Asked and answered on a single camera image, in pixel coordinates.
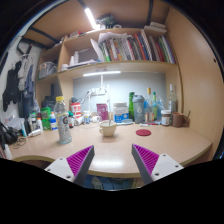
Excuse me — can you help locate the white wall socket strip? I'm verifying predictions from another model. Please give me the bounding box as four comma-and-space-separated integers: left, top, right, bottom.
89, 87, 108, 97

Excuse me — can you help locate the dark green bottle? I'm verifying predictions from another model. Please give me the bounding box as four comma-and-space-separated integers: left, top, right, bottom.
128, 91, 136, 121

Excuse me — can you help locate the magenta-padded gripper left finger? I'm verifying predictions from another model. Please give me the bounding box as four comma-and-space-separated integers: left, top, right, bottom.
44, 144, 96, 188

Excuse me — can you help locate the white and blue box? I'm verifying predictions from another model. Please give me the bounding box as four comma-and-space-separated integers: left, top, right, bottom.
112, 102, 130, 124

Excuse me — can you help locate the clear bottle with yellow cap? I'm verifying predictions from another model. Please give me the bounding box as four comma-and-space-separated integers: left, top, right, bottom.
144, 87, 154, 123

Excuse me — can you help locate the wooden shelf unit with books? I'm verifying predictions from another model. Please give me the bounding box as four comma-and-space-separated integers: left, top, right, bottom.
23, 25, 184, 111

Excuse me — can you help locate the clear blue plastic bag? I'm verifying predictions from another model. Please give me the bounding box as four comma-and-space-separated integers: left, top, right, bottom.
156, 96, 169, 118

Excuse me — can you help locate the small white roll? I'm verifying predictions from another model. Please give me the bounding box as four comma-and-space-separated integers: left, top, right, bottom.
90, 114, 102, 124

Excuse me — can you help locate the brown mug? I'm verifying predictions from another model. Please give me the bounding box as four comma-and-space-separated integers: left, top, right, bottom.
171, 111, 190, 128

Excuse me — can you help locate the grey shaker bottle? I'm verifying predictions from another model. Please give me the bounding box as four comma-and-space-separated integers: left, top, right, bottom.
132, 94, 146, 125

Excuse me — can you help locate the white under-shelf light bar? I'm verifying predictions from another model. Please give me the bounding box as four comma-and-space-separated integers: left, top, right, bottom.
82, 70, 122, 77

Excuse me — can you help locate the clear yellow-capped drink bottle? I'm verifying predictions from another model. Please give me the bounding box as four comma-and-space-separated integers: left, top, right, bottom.
54, 95, 73, 145

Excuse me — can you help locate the small white blue-label bottle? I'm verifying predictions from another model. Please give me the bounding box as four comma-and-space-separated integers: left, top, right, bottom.
83, 110, 92, 125

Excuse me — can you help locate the black bag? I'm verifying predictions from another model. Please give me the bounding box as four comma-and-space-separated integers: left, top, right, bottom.
0, 121, 19, 146

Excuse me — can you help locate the black appliance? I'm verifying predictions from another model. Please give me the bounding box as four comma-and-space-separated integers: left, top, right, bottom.
43, 95, 56, 109

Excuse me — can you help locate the red and white canister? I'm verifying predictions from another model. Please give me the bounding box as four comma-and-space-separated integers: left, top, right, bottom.
70, 102, 82, 118

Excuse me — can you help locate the flat round red coaster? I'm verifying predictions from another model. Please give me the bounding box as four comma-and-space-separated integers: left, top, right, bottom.
135, 128, 152, 137

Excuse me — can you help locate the white tube light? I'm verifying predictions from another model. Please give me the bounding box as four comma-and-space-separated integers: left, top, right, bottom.
84, 7, 98, 30

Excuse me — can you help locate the black hanging garment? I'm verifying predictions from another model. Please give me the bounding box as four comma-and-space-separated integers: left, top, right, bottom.
1, 61, 23, 113

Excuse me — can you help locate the silver tube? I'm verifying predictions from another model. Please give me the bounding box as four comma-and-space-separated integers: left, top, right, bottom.
28, 128, 43, 138

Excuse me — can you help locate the green box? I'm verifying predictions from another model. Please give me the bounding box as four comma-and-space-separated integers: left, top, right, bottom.
40, 106, 53, 130

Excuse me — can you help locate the clear glass white-capped bottle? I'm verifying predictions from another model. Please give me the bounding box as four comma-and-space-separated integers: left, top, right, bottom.
167, 83, 179, 114

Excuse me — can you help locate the white bottle with blue label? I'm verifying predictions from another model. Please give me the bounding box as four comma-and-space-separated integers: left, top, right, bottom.
49, 111, 58, 131

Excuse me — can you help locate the white lamp cord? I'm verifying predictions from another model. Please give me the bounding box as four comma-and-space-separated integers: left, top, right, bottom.
99, 74, 112, 103

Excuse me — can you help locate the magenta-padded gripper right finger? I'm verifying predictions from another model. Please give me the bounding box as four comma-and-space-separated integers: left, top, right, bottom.
131, 143, 185, 186

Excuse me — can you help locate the black coiled cable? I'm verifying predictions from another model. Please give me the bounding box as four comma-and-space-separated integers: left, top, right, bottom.
13, 137, 27, 149

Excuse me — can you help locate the small dark brown bottle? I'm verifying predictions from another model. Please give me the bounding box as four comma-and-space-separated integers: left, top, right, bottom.
68, 111, 75, 129

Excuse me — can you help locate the brown jar with white lid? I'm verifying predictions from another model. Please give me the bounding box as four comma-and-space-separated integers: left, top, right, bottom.
160, 109, 172, 127

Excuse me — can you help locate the grey hanging garment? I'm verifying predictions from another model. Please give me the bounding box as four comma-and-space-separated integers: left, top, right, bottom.
17, 54, 36, 99

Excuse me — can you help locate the magenta carton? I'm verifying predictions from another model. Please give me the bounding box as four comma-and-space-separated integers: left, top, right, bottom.
96, 103, 109, 122

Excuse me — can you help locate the cream ceramic cup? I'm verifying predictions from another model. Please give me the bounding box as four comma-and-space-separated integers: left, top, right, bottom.
98, 120, 118, 138

